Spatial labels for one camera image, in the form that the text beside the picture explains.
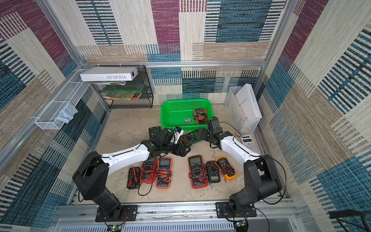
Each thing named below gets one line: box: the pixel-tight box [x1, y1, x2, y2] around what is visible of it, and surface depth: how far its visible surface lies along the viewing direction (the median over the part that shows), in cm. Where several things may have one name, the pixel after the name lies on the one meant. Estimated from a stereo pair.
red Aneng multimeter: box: [188, 155, 209, 189], surface depth 85 cm
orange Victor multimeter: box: [156, 157, 173, 189], surface depth 83 cm
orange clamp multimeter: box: [193, 108, 209, 125], surface depth 110 cm
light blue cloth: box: [54, 102, 79, 126], surface depth 69 cm
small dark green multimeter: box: [184, 130, 200, 142], surface depth 101 cm
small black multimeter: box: [205, 160, 221, 184], surface depth 85 cm
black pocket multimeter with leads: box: [126, 165, 142, 189], surface depth 84 cm
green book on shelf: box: [100, 84, 145, 101], surface depth 101 cm
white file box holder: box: [224, 83, 263, 136], surface depth 98 cm
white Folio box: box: [79, 66, 140, 82], surface depth 81 cm
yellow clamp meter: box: [214, 156, 237, 181], surface depth 86 cm
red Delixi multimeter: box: [140, 156, 158, 184], surface depth 84 cm
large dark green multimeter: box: [148, 126, 161, 141], surface depth 104 cm
